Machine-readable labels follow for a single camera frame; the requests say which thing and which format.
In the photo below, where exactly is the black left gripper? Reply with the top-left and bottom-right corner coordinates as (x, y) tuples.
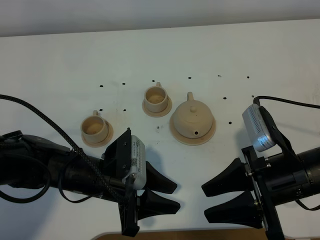
(63, 128), (181, 237)

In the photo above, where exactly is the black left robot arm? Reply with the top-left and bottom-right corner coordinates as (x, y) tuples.
(0, 130), (181, 237)

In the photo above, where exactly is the beige saucer left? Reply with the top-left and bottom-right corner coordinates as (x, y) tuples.
(81, 120), (114, 148)

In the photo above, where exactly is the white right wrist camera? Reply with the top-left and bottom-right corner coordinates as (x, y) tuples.
(242, 103), (276, 152)

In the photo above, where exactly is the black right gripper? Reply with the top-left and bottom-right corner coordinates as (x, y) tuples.
(201, 146), (312, 240)

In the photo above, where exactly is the braided black left cable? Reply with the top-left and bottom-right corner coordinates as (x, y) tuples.
(0, 94), (126, 203)

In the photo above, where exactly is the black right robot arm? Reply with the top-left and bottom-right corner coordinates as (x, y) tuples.
(201, 146), (320, 240)

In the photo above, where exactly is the beige ceramic teapot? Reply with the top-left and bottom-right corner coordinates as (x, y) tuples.
(172, 91), (215, 139)

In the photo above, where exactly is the beige teacup left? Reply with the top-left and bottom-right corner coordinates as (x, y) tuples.
(80, 110), (109, 145)

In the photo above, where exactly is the beige saucer middle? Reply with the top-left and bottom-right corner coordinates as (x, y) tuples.
(142, 97), (172, 118)

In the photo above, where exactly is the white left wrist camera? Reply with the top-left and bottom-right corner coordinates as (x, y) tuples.
(122, 135), (147, 190)

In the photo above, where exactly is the beige teacup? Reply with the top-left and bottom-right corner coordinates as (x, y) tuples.
(142, 82), (169, 114)
(80, 110), (109, 145)

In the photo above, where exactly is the beige teapot saucer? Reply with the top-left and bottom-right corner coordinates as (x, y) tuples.
(169, 117), (216, 146)

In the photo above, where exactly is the beige teacup middle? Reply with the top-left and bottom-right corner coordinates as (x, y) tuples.
(142, 82), (169, 114)

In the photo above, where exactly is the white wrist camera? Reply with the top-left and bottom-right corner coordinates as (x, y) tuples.
(122, 135), (147, 190)
(242, 103), (276, 152)

